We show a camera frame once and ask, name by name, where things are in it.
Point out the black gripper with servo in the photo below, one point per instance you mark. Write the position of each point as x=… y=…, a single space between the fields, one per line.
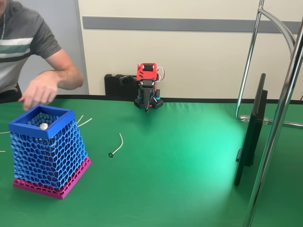
x=146 y=91

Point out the white cable tie with disc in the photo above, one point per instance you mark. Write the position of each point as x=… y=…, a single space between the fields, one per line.
x=110 y=155

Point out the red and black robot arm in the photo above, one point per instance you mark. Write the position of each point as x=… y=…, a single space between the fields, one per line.
x=146 y=71

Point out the blue and magenta lattice basket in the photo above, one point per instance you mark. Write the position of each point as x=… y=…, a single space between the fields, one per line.
x=47 y=160

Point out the person's bare hand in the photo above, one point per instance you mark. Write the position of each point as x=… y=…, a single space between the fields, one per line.
x=40 y=92

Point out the black plastic tool case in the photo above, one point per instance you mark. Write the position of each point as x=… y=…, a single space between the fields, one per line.
x=113 y=86

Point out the green cloth with black border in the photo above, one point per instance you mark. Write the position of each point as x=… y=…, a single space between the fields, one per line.
x=165 y=177

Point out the black LED light panel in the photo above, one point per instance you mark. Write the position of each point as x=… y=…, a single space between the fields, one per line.
x=251 y=132

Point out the chrome tube stand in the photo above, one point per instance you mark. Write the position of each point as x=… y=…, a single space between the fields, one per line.
x=271 y=142

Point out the person in grey striped shirt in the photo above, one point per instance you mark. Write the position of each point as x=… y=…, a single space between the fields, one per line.
x=21 y=47

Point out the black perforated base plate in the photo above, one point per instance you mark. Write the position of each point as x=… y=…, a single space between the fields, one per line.
x=158 y=104

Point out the black gripper camera mount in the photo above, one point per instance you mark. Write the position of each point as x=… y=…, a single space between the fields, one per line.
x=125 y=80

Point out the grey wall rail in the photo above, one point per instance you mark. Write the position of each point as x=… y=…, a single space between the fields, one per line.
x=189 y=24

